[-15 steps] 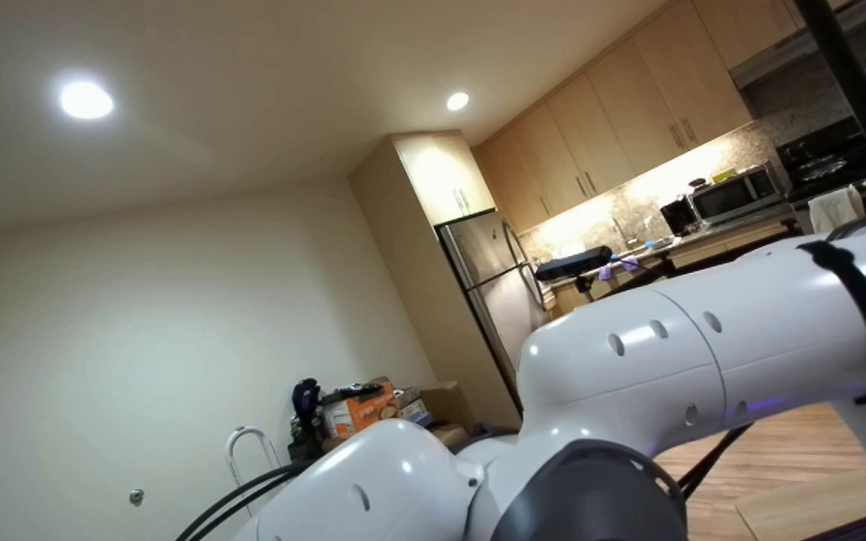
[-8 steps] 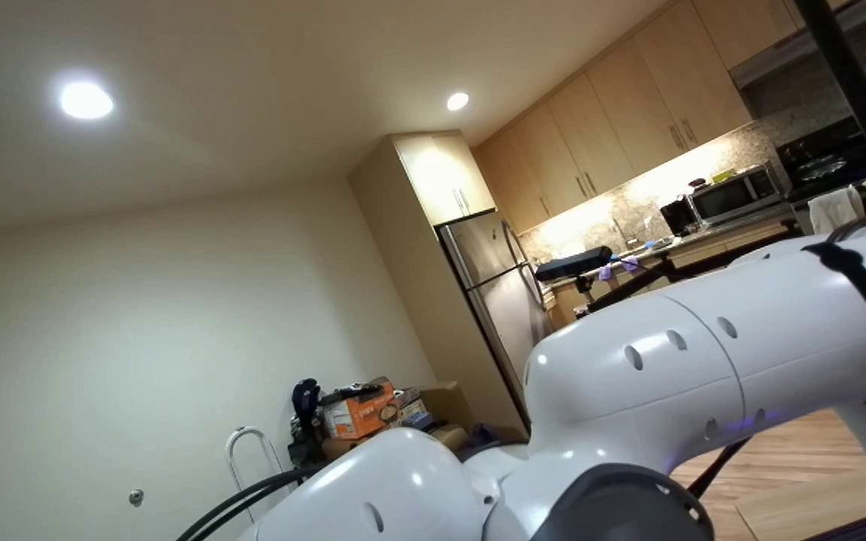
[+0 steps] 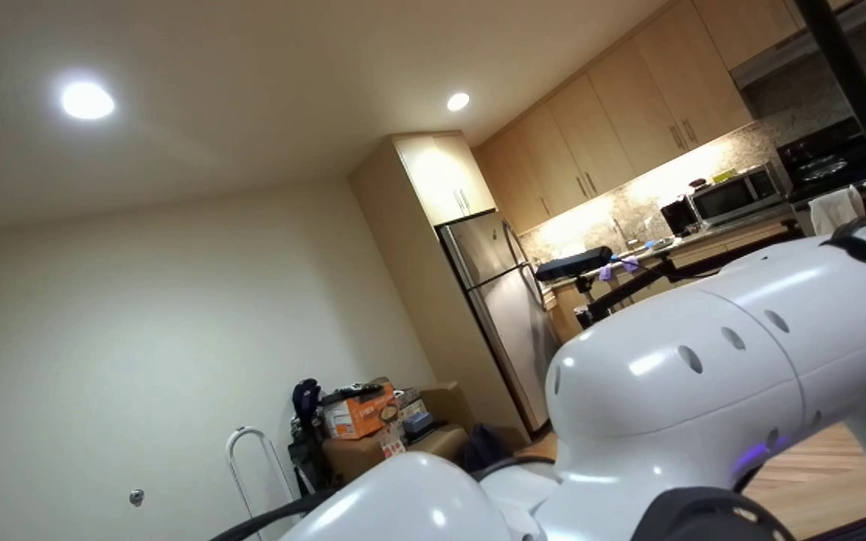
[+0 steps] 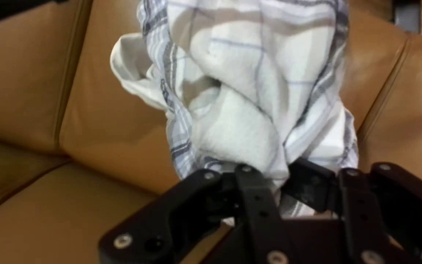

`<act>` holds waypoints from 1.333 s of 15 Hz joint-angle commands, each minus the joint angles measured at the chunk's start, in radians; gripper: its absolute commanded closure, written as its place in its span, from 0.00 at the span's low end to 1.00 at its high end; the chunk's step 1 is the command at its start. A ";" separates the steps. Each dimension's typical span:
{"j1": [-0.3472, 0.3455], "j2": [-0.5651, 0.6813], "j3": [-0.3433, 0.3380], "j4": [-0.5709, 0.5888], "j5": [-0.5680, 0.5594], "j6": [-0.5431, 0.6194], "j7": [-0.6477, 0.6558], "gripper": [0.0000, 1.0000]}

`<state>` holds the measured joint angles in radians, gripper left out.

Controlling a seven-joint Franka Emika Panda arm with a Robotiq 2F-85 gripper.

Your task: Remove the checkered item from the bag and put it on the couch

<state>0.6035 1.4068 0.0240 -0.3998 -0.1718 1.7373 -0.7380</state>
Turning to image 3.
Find black wall oven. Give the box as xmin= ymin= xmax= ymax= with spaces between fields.
xmin=775 ymin=118 xmax=866 ymax=204

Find light wood upper cabinets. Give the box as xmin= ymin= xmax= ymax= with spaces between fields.
xmin=471 ymin=0 xmax=759 ymax=238

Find black coffee maker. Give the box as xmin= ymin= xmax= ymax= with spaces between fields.
xmin=659 ymin=197 xmax=701 ymax=242

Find stainless steel fridge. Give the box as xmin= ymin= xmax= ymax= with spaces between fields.
xmin=435 ymin=207 xmax=564 ymax=433

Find silver microwave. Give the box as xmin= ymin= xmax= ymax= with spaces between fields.
xmin=685 ymin=163 xmax=791 ymax=228

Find white metal loop frame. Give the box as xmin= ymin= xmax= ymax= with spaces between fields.
xmin=225 ymin=423 xmax=300 ymax=523

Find white hanging towel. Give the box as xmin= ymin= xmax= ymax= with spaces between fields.
xmin=806 ymin=184 xmax=866 ymax=238

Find orange cardboard box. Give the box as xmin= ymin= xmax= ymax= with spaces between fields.
xmin=322 ymin=384 xmax=400 ymax=444

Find tall light wood cabinet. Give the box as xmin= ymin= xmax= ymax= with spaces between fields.
xmin=349 ymin=129 xmax=531 ymax=444

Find brown cardboard box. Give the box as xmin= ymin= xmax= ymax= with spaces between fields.
xmin=324 ymin=383 xmax=479 ymax=488

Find range hood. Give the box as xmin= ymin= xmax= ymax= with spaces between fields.
xmin=727 ymin=0 xmax=866 ymax=94

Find black vertical pole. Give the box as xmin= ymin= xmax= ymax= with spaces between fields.
xmin=791 ymin=0 xmax=866 ymax=220

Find black cable on arm base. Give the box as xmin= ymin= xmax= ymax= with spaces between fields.
xmin=208 ymin=485 xmax=352 ymax=541

